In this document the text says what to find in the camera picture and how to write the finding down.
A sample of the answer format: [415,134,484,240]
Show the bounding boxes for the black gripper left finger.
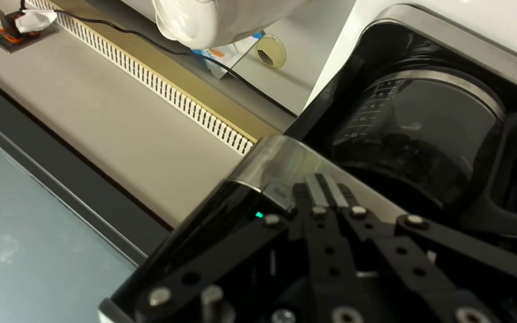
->
[134,182,356,323]

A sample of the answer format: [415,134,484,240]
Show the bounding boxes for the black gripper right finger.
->
[317,173,517,323]

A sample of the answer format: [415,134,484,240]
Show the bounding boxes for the glass coffee carafe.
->
[331,67,517,240]

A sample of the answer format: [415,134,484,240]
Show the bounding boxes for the black and steel coffee maker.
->
[101,3,517,323]

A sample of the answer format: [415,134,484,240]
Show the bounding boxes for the roll of masking tape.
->
[256,35,288,67]

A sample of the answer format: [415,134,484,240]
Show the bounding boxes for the blue and white leaflet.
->
[195,30,265,78]

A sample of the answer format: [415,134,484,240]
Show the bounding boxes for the white electric kettle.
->
[121,0,310,48]

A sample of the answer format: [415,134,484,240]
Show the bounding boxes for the dark framed window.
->
[0,89,170,323]

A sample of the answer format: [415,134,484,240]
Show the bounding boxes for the white baseboard heater grille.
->
[28,0,274,153]

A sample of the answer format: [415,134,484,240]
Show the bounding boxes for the black power cable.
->
[22,0,261,85]

